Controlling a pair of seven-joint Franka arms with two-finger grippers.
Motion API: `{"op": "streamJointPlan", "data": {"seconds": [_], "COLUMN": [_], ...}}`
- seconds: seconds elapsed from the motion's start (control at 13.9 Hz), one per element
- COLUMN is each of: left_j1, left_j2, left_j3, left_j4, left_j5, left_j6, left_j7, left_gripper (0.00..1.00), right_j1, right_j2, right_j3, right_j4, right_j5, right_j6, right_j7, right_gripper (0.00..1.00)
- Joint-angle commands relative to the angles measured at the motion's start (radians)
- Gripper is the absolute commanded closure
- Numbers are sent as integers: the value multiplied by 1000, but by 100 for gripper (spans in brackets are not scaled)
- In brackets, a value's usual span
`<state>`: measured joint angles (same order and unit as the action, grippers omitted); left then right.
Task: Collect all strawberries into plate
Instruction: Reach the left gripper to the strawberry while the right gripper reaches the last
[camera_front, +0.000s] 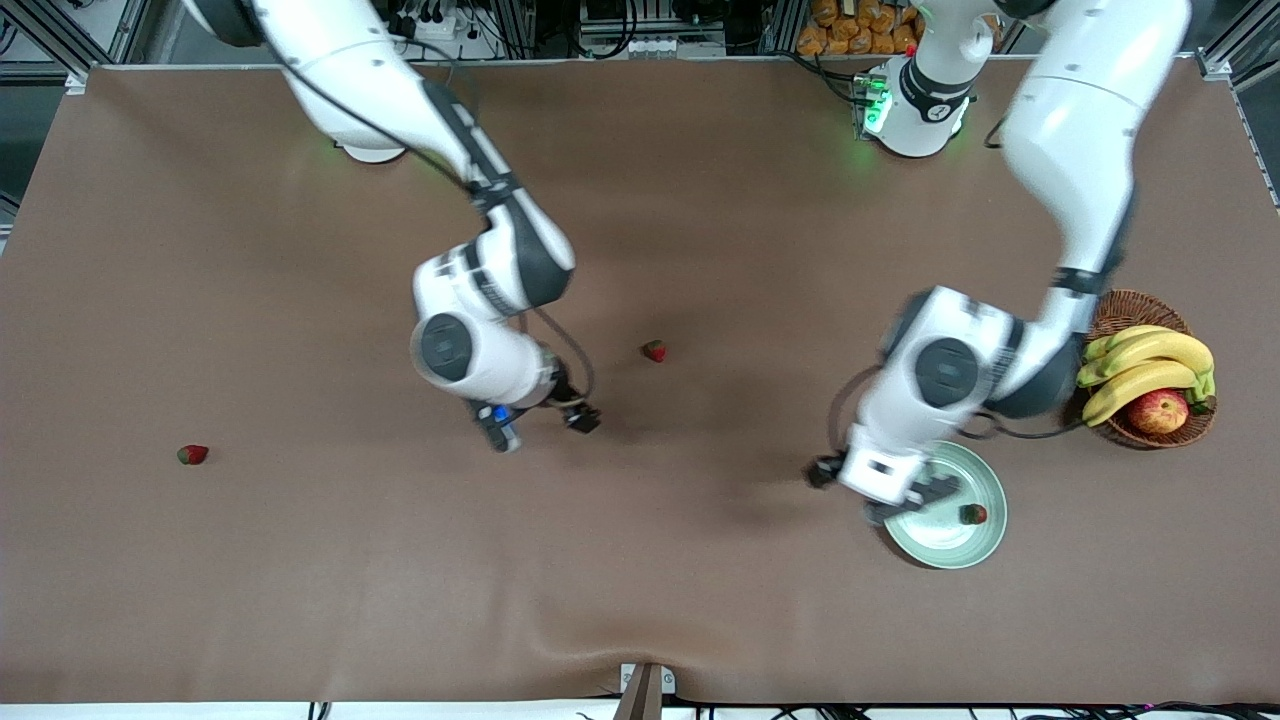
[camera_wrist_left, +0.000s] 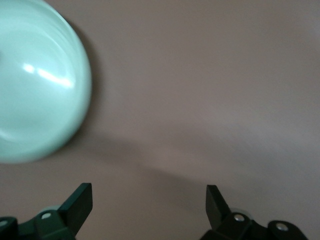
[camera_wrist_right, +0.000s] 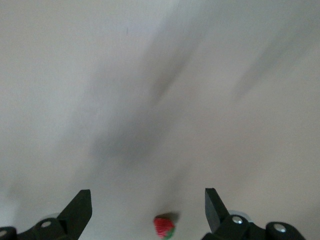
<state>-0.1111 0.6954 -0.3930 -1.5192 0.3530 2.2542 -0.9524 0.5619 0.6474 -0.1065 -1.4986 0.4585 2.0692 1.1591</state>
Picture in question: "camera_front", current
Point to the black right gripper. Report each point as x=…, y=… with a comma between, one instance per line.
x=562, y=392

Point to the red strawberry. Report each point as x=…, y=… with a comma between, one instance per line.
x=192, y=455
x=972, y=514
x=655, y=351

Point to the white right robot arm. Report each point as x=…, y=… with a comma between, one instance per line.
x=470, y=350

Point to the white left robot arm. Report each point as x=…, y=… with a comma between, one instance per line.
x=940, y=375

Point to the pale green round plate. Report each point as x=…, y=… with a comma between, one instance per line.
x=950, y=545

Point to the yellow banana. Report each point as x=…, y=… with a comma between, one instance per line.
x=1092, y=375
x=1125, y=335
x=1165, y=347
x=1135, y=385

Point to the brown table cloth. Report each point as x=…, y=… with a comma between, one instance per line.
x=300, y=550

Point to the bag of orange bread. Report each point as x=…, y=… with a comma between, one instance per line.
x=850, y=30

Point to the brown wicker basket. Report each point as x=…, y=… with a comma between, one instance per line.
x=1130, y=310

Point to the red apple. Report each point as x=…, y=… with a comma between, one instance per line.
x=1158, y=412

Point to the white power strip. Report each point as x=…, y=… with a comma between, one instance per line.
x=435, y=27

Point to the metal table edge bracket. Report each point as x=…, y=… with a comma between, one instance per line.
x=647, y=690

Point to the aluminium frame rail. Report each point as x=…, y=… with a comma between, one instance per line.
x=130, y=30
x=1212, y=66

